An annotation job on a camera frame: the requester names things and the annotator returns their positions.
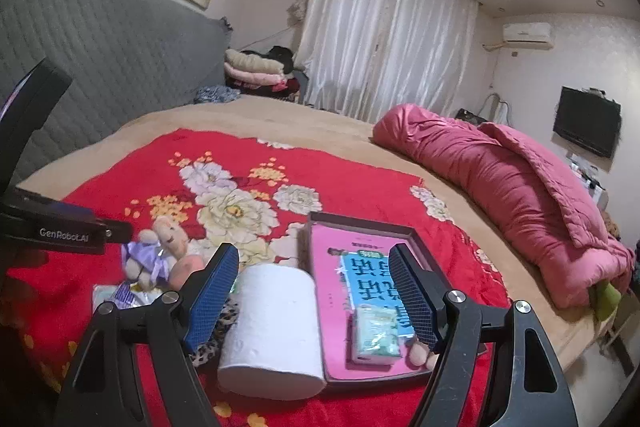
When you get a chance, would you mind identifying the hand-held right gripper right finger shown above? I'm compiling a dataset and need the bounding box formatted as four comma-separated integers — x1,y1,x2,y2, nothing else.
387,243,581,427

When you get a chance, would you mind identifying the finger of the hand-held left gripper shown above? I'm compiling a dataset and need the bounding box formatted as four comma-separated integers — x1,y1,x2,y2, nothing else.
102,219,134,244

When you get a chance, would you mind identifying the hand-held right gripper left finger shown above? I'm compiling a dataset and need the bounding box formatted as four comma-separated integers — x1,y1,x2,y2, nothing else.
52,243,240,427

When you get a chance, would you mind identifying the leopard print scrunchie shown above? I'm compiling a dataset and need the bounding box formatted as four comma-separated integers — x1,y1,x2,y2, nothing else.
192,292,242,370

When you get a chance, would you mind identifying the white and blue pouch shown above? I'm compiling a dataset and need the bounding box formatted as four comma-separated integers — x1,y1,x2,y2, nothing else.
111,283,160,309

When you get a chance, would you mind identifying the dark shallow box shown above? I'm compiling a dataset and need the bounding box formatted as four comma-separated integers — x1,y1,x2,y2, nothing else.
299,211,488,390

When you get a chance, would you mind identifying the peach soft toy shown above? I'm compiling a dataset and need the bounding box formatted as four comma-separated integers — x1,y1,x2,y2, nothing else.
172,254,206,288

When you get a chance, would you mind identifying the pale green tissue packet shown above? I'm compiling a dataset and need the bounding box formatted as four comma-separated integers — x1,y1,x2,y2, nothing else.
347,304,403,365

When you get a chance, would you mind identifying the small beige plush toy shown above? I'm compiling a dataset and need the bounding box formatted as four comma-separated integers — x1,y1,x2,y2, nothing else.
409,339,442,370

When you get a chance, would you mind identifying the red floral blanket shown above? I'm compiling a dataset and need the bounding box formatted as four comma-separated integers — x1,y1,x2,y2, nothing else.
0,128,511,427

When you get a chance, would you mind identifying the pale flat packet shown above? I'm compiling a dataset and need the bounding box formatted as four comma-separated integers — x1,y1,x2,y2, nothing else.
92,285,117,314

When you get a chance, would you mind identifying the white toilet paper roll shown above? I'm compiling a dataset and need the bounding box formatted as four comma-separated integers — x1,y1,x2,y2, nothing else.
216,263,328,400

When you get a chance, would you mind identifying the pink book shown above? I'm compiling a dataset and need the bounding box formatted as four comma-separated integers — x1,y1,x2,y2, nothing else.
310,224,436,380

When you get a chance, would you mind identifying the pink quilt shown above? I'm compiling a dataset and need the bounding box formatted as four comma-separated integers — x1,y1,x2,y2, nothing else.
372,103,636,310

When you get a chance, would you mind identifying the blue patterned cloth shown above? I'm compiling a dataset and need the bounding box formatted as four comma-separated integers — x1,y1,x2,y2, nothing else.
194,86,242,106

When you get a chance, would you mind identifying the grey quilted headboard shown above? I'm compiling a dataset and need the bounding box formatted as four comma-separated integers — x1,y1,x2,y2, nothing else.
0,0,233,188

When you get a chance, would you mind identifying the bed with beige sheet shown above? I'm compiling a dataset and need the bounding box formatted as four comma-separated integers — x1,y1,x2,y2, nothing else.
15,94,601,373

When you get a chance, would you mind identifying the black bag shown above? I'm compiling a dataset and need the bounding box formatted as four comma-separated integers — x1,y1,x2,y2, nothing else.
456,108,488,126

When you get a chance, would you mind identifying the cluttered white shelf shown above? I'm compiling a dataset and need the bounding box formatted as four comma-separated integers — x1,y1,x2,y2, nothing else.
571,159,609,212

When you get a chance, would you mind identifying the cream folded blanket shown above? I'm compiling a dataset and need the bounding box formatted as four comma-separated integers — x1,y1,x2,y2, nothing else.
224,49,284,76

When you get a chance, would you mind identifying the black garment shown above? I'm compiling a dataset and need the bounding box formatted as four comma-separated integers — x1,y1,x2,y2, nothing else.
269,46,297,74

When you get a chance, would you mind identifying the white curtain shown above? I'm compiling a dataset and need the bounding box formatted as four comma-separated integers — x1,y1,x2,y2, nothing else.
295,0,481,125

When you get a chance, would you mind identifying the white air conditioner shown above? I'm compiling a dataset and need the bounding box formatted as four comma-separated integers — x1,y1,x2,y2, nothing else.
501,23,555,48

